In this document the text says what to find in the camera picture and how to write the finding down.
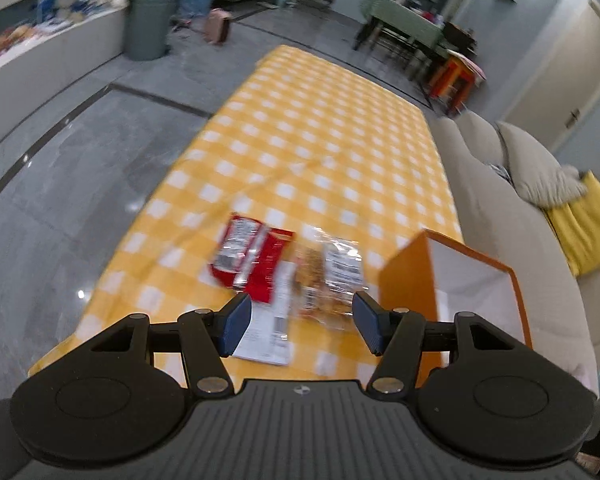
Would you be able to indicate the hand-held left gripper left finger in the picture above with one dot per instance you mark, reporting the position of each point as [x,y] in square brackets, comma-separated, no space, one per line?
[237,325]

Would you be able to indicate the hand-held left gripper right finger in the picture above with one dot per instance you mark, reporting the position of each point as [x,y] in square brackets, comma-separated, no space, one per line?
[367,320]

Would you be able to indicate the white snack packet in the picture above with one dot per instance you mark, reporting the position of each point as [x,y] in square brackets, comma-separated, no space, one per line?
[265,340]

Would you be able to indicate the clear bag with white label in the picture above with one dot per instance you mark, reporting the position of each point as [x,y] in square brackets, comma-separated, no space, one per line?
[342,270]

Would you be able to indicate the orange cardboard box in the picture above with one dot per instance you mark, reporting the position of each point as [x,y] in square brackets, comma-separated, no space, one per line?
[410,280]

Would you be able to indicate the red snack packet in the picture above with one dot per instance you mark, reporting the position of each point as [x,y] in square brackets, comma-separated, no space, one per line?
[260,260]

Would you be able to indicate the beige sofa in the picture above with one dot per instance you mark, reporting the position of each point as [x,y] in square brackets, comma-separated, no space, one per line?
[480,185]

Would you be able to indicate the yellow checkered tablecloth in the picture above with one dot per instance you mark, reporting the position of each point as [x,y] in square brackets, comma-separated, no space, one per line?
[305,135]

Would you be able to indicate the grey pillow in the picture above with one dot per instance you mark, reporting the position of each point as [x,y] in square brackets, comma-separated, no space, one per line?
[535,170]

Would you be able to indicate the yellow pillow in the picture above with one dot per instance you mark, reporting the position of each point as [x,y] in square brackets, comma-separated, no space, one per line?
[590,225]

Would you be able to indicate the orange stool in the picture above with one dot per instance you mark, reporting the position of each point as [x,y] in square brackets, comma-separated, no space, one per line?
[455,77]

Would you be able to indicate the dining table with chairs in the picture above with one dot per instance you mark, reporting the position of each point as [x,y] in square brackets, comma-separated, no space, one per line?
[405,25]

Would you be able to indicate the pink heater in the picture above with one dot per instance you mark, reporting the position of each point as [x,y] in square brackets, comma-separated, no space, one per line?
[219,27]

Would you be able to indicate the grey trash bin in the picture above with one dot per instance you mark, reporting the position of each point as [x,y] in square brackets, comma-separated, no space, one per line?
[147,25]

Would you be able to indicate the beige door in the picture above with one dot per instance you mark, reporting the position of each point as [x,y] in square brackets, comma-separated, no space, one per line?
[560,70]

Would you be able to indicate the white counter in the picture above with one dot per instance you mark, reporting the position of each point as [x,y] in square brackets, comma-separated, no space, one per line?
[45,70]

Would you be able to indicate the colourful goods on counter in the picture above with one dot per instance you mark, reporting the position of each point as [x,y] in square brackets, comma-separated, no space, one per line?
[65,0]

